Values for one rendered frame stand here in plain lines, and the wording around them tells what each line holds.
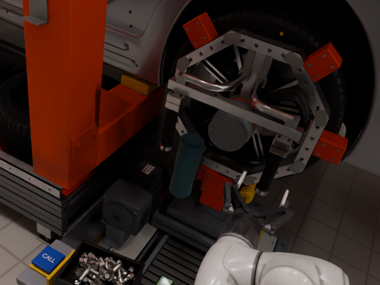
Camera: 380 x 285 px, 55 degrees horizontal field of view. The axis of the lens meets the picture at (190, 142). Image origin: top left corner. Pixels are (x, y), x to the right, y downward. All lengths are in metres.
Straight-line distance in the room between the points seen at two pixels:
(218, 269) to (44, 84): 0.73
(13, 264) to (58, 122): 0.82
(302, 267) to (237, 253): 0.14
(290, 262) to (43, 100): 0.84
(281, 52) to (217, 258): 0.67
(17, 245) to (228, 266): 1.28
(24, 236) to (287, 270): 1.42
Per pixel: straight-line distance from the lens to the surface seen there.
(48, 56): 1.11
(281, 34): 1.25
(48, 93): 1.17
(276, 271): 0.70
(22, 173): 1.64
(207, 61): 1.37
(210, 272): 0.76
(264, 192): 1.13
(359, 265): 2.26
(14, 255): 1.84
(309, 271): 0.71
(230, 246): 0.79
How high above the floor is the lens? 1.47
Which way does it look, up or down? 35 degrees down
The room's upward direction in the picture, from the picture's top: 14 degrees clockwise
